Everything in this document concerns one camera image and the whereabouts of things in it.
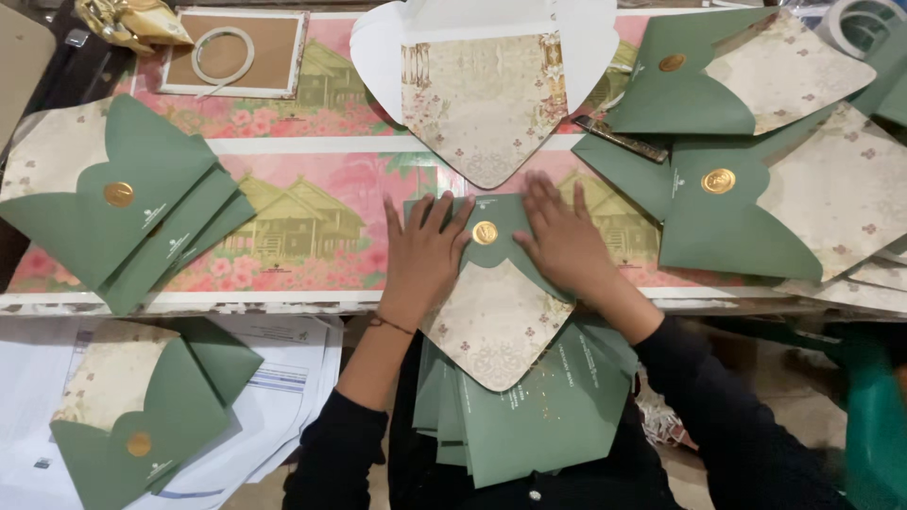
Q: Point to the beige flat board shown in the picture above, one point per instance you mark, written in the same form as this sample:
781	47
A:
21	64

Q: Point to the pile of white printed papers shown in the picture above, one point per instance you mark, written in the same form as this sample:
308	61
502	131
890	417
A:
283	396

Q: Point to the stack of green cards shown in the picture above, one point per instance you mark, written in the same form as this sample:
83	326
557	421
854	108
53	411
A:
545	418

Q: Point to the brown board with white frame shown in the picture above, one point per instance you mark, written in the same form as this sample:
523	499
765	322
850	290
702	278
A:
283	49

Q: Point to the green envelope with gold seal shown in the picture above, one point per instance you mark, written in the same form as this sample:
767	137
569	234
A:
630	173
212	219
227	230
156	404
134	205
708	92
496	319
779	205

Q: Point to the person's right hand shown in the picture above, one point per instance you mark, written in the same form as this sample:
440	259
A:
570	251

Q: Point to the wide white tape roll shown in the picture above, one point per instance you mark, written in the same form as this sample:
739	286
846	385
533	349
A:
836	21

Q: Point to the gold foil bag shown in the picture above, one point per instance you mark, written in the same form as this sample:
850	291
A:
134	21

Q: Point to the thin white tape roll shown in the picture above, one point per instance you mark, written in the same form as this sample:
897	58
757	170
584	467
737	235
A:
244	67

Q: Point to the heap of beige envelope flaps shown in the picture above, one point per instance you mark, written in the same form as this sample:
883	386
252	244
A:
864	287

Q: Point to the shredded white paper strips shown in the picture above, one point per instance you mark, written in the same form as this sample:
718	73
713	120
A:
662	421

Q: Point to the person's black shirt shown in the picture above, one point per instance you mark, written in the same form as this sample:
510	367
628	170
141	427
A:
425	481

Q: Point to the green plastic stool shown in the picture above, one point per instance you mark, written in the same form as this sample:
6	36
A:
878	411

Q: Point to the open white floral envelope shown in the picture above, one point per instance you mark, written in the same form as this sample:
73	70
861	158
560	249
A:
482	99

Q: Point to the pink floral printed sheet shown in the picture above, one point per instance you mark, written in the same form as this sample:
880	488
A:
312	226
333	99

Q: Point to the person's left hand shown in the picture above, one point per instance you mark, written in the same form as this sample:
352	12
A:
418	269

